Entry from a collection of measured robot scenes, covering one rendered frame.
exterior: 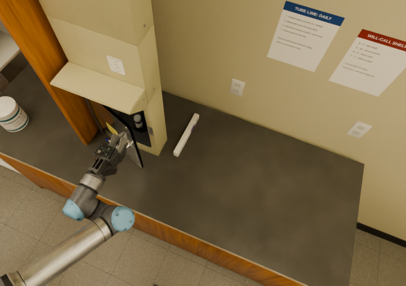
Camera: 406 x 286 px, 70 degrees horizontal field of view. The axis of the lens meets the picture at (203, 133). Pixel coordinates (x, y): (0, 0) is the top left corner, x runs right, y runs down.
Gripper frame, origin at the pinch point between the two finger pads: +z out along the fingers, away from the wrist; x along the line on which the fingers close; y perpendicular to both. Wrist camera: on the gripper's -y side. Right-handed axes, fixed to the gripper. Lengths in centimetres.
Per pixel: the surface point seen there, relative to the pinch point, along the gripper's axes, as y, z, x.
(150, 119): -0.9, 11.5, -5.6
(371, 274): -131, 22, -169
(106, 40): 37.9, 11.6, 4.7
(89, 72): 19.8, 9.9, 15.5
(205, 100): -36, 54, -16
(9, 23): 42, 3, 31
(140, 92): 19.8, 9.4, -5.4
